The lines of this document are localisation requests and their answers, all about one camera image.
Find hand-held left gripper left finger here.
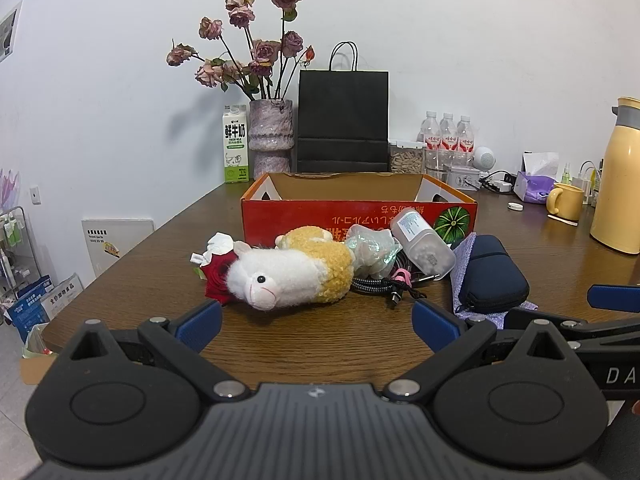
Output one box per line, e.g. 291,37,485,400
60,301,251,402

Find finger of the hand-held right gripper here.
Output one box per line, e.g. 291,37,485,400
587,284,640,311
504,307,640,347

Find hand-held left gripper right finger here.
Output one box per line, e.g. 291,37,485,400
382,300,576,403

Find red artificial rose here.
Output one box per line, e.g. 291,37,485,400
202,251,240,307

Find black braided cable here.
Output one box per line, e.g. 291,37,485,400
350,255,426,308

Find purple cloth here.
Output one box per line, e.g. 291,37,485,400
450,235,538,318

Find navy zip pouch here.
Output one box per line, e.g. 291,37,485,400
452,234,531,314

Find clear cotton swab box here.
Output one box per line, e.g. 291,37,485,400
390,210,457,277

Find iridescent plastic bag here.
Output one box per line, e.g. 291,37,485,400
345,225,402,278

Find white and yellow plush toy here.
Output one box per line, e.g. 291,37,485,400
226,226,357,311

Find red cardboard box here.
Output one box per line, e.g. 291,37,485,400
240,172,478,248

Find brown wooden desktop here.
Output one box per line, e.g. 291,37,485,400
40,174,640,403

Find yellow mug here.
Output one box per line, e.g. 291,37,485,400
546,183,585,221

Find yellow thermos jug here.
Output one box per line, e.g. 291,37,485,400
590,96,640,255

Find white board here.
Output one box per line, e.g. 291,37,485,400
81,218,155,277

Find purple tissue pack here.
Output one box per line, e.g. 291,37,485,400
514,151,560,205

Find white charger plugs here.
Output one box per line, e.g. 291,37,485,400
480,170,516,194

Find clear seed container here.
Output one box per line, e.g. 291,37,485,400
389,140,427,175

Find blue carton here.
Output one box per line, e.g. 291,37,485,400
7,275,53,341

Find white and green milk carton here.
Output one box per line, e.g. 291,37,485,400
222,103,250,184

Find red label water bottle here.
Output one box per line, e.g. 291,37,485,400
417,111,441,168
456,116,475,166
438,112,458,166

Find pink marbled vase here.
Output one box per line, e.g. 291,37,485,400
248,99,294,180

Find black paper bag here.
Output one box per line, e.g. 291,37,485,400
297,41,390,173

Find dried rose bouquet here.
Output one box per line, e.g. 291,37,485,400
166,0,317,101

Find wire storage rack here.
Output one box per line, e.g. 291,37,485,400
0,206,43,306

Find purple wall decal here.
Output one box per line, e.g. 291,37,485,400
0,169,21,211

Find wall picture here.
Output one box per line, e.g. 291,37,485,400
0,1,23,63

